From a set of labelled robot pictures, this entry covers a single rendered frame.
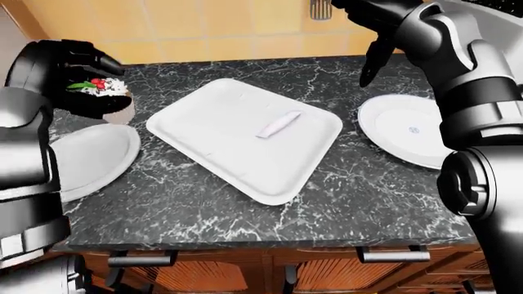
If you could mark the white plate with blue logo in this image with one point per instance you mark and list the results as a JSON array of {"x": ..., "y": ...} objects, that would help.
[{"x": 404, "y": 130}]

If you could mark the chocolate cupcake with white frosting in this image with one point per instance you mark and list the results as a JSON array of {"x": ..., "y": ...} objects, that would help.
[{"x": 107, "y": 92}]

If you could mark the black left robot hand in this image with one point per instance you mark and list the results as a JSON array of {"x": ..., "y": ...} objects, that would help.
[{"x": 45, "y": 65}]

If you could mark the metal slotted spatula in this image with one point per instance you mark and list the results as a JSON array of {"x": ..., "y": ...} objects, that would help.
[{"x": 320, "y": 9}]

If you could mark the white wrapped dessert roll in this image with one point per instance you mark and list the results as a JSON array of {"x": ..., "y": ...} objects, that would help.
[{"x": 280, "y": 123}]

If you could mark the plain white round plate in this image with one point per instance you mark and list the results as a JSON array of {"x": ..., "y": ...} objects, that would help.
[{"x": 96, "y": 157}]

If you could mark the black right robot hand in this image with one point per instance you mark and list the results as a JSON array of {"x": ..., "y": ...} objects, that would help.
[{"x": 378, "y": 18}]

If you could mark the wooden kitchen cabinet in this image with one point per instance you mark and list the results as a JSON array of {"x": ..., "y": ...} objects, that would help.
[{"x": 286, "y": 272}]

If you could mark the white rectangular tray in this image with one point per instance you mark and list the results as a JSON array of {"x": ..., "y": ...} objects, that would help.
[{"x": 245, "y": 139}]

